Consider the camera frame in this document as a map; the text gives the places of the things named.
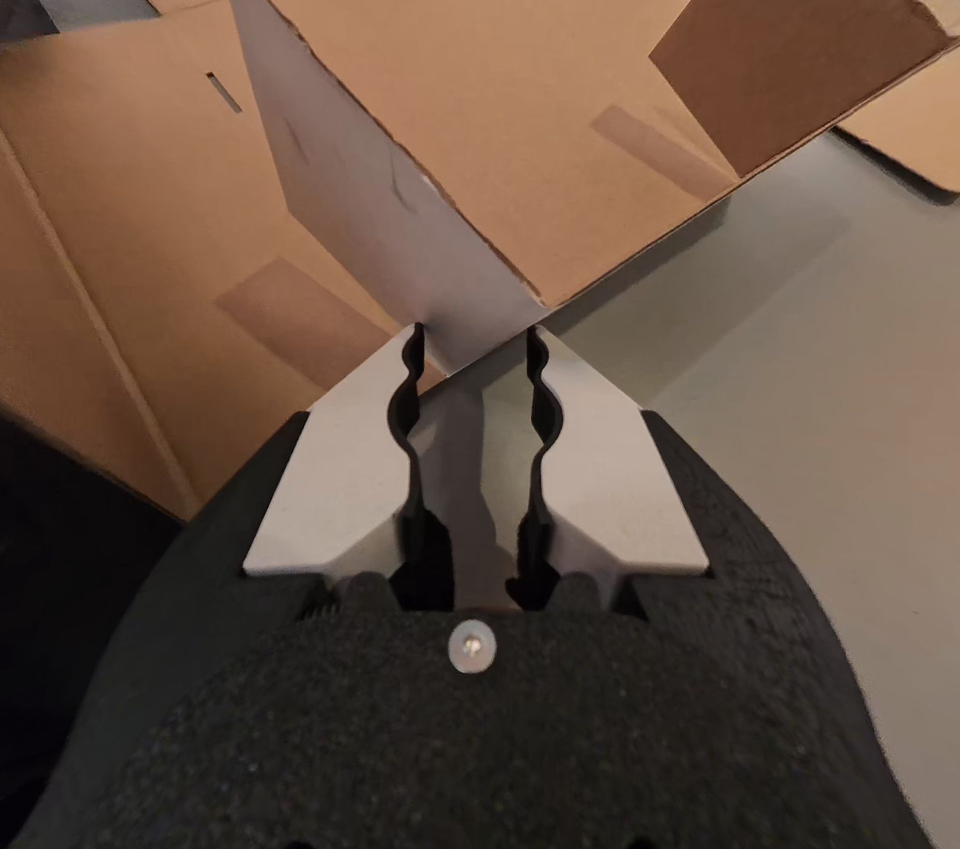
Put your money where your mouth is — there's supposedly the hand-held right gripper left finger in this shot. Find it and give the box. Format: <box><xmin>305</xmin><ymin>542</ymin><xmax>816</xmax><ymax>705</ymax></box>
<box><xmin>241</xmin><ymin>324</ymin><xmax>429</xmax><ymax>585</ymax></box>

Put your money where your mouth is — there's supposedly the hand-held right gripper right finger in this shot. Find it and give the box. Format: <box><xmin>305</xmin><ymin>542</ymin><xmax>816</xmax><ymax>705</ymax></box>
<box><xmin>516</xmin><ymin>327</ymin><xmax>714</xmax><ymax>585</ymax></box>

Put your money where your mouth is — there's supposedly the white and brown cardboard box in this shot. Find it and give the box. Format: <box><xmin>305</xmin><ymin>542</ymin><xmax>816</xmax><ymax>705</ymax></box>
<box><xmin>0</xmin><ymin>0</ymin><xmax>960</xmax><ymax>524</ymax></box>

